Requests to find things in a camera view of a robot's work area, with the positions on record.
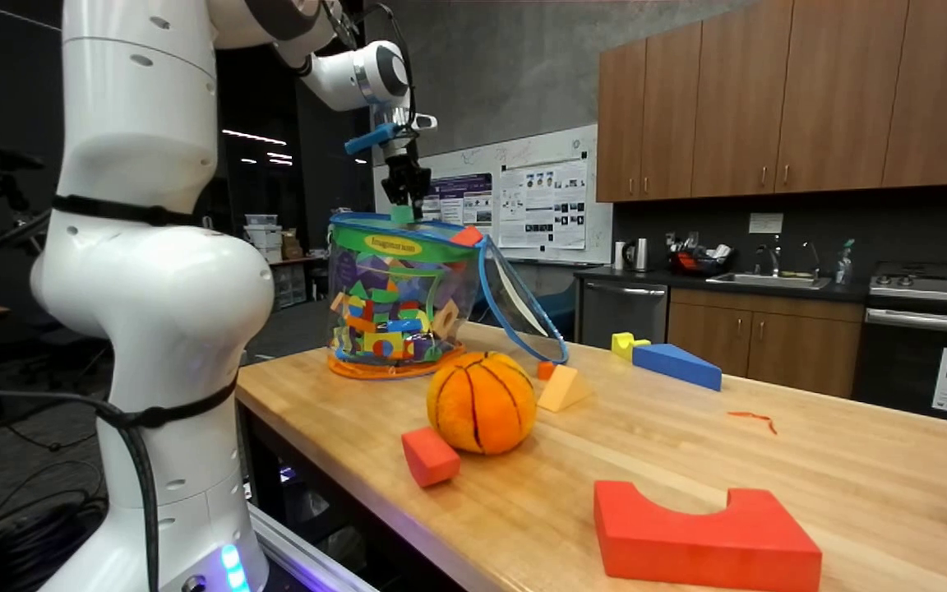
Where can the tan wooden wedge block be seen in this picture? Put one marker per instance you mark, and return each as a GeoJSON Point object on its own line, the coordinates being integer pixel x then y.
{"type": "Point", "coordinates": [564, 390]}

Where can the small orange foam block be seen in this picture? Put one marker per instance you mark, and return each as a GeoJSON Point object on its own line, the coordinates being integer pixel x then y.
{"type": "Point", "coordinates": [543, 371]}

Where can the orange plush basketball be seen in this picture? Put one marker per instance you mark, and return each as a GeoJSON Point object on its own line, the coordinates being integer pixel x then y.
{"type": "Point", "coordinates": [481, 402]}

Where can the wooden base cabinets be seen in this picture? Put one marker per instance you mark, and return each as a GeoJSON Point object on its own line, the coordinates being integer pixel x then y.
{"type": "Point", "coordinates": [762, 341]}

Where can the whiteboard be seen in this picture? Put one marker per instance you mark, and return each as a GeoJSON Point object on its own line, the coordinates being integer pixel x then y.
{"type": "Point", "coordinates": [541, 198]}

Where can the blue foam block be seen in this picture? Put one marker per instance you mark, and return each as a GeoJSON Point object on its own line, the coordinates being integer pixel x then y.
{"type": "Point", "coordinates": [676, 367]}

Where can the stainless steel dishwasher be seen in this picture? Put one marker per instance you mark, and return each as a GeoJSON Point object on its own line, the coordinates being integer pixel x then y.
{"type": "Point", "coordinates": [622, 311]}

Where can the dish rack with dishes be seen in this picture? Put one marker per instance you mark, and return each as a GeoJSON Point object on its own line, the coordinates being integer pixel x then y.
{"type": "Point", "coordinates": [698, 254]}

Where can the printed paper poster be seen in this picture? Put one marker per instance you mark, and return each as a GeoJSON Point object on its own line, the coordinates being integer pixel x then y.
{"type": "Point", "coordinates": [543, 206]}

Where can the wooden wall cabinets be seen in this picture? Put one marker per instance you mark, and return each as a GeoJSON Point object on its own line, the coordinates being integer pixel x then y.
{"type": "Point", "coordinates": [804, 92]}

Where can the white wall outlet plate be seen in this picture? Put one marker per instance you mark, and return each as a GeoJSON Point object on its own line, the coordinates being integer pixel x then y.
{"type": "Point", "coordinates": [762, 225]}

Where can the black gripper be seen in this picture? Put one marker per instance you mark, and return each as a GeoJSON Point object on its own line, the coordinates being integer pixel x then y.
{"type": "Point", "coordinates": [406, 165]}

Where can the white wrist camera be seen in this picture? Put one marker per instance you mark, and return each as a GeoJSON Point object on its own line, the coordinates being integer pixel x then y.
{"type": "Point", "coordinates": [420, 121]}

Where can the small red foam block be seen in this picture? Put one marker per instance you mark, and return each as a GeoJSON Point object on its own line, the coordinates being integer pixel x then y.
{"type": "Point", "coordinates": [428, 455]}

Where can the soap bottle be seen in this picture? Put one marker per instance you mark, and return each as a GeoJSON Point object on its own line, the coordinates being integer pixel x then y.
{"type": "Point", "coordinates": [847, 265]}

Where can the stainless steel oven range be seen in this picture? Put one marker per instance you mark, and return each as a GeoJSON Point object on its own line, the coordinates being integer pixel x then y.
{"type": "Point", "coordinates": [902, 331]}

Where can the yellow foam block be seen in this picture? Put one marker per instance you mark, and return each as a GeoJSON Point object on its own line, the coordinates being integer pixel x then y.
{"type": "Point", "coordinates": [622, 346]}

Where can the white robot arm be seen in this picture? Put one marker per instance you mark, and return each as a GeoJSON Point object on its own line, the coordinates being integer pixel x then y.
{"type": "Point", "coordinates": [144, 306]}

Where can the kitchen sink with faucet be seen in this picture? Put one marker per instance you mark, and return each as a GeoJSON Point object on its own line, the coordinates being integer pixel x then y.
{"type": "Point", "coordinates": [780, 277]}

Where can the clear bag of foam blocks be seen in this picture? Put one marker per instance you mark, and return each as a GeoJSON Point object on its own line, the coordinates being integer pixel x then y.
{"type": "Point", "coordinates": [396, 306]}

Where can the red rubber band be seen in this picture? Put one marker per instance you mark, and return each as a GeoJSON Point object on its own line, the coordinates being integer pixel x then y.
{"type": "Point", "coordinates": [754, 420]}

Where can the red arch foam block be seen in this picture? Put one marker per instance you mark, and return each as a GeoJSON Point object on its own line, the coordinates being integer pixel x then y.
{"type": "Point", "coordinates": [705, 545]}

